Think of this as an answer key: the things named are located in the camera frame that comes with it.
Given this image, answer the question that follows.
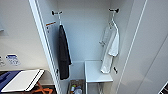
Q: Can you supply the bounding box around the blue white wall sticker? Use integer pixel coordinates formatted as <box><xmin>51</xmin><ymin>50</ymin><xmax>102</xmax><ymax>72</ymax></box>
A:
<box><xmin>5</xmin><ymin>53</ymin><xmax>21</xmax><ymax>67</ymax></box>

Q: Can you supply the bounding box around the black wall peg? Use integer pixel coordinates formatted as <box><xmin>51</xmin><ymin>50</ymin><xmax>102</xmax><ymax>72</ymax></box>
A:
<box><xmin>50</xmin><ymin>10</ymin><xmax>64</xmax><ymax>17</ymax></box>
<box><xmin>108</xmin><ymin>8</ymin><xmax>120</xmax><ymax>15</ymax></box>

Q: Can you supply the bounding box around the black garment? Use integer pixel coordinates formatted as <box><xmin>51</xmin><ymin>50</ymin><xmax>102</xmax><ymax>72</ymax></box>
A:
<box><xmin>58</xmin><ymin>23</ymin><xmax>73</xmax><ymax>81</ymax></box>

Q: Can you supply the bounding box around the basket with bottles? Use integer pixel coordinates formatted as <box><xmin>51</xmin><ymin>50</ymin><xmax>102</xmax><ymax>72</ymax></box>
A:
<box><xmin>67</xmin><ymin>78</ymin><xmax>86</xmax><ymax>94</ymax></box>

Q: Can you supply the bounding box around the small black hook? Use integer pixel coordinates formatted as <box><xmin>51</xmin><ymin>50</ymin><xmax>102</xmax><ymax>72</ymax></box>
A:
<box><xmin>55</xmin><ymin>68</ymin><xmax>60</xmax><ymax>76</ymax></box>
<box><xmin>113</xmin><ymin>66</ymin><xmax>119</xmax><ymax>75</ymax></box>

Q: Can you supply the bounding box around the orange white label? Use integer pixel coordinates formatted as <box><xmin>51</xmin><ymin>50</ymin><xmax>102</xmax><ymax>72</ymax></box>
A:
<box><xmin>45</xmin><ymin>21</ymin><xmax>57</xmax><ymax>28</ymax></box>

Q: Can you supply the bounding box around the white wardrobe door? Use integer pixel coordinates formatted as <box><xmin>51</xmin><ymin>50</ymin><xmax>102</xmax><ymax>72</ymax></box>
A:
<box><xmin>28</xmin><ymin>0</ymin><xmax>62</xmax><ymax>94</ymax></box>
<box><xmin>116</xmin><ymin>0</ymin><xmax>168</xmax><ymax>94</ymax></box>

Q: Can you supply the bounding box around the white wall sign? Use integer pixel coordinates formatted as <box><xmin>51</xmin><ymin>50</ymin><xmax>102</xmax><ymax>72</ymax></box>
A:
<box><xmin>0</xmin><ymin>54</ymin><xmax>6</xmax><ymax>68</ymax></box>

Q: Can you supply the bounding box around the white inner shelf unit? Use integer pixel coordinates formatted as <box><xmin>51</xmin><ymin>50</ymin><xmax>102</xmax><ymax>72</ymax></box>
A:
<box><xmin>83</xmin><ymin>59</ymin><xmax>114</xmax><ymax>94</ymax></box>

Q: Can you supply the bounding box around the white bottle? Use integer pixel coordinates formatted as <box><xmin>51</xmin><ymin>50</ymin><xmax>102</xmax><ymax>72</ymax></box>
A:
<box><xmin>75</xmin><ymin>87</ymin><xmax>83</xmax><ymax>94</ymax></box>

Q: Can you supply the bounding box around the white wardrobe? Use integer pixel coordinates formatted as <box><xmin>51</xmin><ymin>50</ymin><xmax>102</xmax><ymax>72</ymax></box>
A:
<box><xmin>34</xmin><ymin>0</ymin><xmax>148</xmax><ymax>94</ymax></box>

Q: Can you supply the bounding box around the white garment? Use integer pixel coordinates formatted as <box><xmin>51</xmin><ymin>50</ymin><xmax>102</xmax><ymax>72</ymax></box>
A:
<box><xmin>98</xmin><ymin>21</ymin><xmax>120</xmax><ymax>75</ymax></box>

